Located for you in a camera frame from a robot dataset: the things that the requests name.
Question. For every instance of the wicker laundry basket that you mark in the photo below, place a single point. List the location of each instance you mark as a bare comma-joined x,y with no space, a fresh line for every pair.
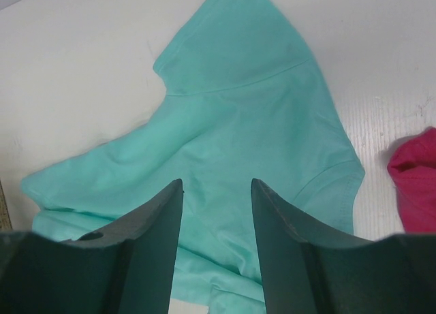
4,215

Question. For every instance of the teal t shirt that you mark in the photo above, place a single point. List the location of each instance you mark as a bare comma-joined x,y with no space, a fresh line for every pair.
245,99

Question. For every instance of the folded pink t shirt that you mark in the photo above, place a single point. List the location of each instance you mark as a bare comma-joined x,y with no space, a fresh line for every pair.
412,170

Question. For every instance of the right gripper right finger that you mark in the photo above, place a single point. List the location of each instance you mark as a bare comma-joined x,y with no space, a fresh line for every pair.
310,267

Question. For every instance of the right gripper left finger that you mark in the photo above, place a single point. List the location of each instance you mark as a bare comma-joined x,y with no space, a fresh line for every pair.
126,266

